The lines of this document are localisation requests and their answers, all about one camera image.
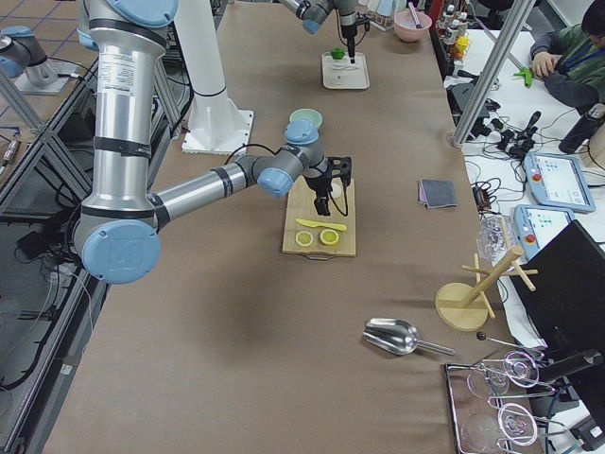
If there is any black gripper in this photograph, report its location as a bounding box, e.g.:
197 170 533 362
303 162 332 216
340 14 357 63

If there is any white steamed bun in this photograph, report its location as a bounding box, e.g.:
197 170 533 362
331 183 343 199

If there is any white ceramic spoon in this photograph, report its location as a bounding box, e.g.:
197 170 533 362
331 63 360 71

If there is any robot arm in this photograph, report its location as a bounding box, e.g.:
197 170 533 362
281 0 369 63
73 1 333 284

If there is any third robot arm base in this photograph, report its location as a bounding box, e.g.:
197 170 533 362
1 26 79 95

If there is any pink bowl with ice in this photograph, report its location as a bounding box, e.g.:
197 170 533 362
393 9 433 43

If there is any light green bowl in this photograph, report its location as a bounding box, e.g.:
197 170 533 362
289 108 323 131

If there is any green lime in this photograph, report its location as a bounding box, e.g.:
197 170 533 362
330 47 345 61

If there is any beige rabbit tray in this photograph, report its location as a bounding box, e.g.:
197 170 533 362
321 52 370 90

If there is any yellow plastic knife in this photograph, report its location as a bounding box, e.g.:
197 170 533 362
295 218 347 232

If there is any bamboo cutting board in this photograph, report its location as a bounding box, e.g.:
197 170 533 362
282 178 356 257

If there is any lemon half thick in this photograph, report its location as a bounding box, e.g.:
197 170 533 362
319 228 340 246

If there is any lemon slice far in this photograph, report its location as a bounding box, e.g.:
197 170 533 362
295 231 314 248

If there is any grey folded cloth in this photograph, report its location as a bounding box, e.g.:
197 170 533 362
418 179 458 209

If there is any metal scoop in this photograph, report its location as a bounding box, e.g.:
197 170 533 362
363 318 456 356

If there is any clear crystal glass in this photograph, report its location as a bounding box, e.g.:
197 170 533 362
476 215 518 262

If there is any wooden mug tree stand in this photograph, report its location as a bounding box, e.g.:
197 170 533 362
435 218 538 332

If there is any near teach pendant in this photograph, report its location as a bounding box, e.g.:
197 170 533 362
513 204 575 260

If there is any teach pendant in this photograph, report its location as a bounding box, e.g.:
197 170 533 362
523 152 596 213
513 204 575 260

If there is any seated person green jacket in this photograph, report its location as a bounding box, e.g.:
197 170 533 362
530 1 604 114

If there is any far teach pendant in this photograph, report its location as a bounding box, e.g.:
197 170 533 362
523 152 596 213

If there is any black water bottle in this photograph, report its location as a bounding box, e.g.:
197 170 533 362
559 103 604 154

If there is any black monitor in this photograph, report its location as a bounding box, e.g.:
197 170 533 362
508 218 605 375

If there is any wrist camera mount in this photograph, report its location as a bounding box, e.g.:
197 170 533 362
327 157 352 188
354 13 371 32

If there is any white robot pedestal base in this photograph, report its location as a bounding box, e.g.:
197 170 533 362
174 0 254 154

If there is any aluminium frame post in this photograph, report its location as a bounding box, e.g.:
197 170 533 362
450 0 534 148

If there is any wire glass rack tray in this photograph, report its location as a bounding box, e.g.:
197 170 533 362
443 351 583 453

